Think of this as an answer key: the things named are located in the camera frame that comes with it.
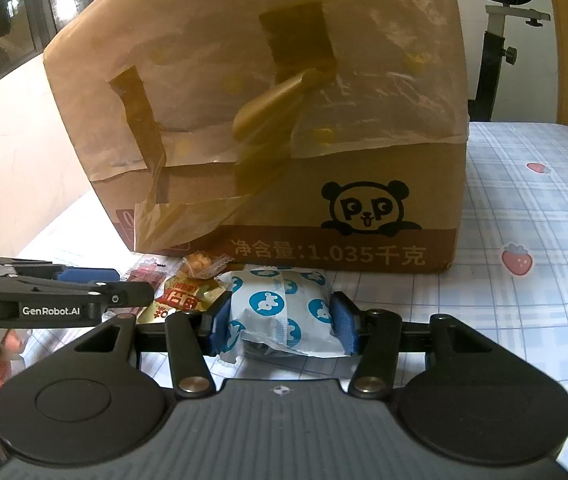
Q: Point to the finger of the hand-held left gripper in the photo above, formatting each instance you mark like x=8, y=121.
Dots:
x=129, y=292
x=89, y=275

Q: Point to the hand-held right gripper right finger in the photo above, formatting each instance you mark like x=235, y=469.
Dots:
x=346, y=325

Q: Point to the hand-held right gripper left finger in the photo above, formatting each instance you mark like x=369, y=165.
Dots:
x=220, y=325

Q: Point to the red yellow snack packet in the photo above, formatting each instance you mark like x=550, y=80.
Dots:
x=184, y=297

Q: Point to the white blue print snack packet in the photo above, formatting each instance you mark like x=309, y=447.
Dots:
x=284, y=310

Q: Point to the brown cardboard box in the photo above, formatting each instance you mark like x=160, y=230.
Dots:
x=398, y=185

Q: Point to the person's left hand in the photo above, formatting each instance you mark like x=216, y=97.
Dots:
x=11, y=345

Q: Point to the red clear snack packet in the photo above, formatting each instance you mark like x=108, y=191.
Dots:
x=144, y=275

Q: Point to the orange candy clear wrapper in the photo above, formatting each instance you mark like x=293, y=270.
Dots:
x=199, y=264

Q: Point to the plaid strawberry bedsheet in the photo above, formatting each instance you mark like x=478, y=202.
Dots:
x=513, y=200

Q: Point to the clear plastic bag liner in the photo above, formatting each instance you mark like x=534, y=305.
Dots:
x=204, y=60

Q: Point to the dark glass window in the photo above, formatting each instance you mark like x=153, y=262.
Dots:
x=9, y=10

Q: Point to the black exercise bike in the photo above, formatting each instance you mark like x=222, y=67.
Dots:
x=491, y=70

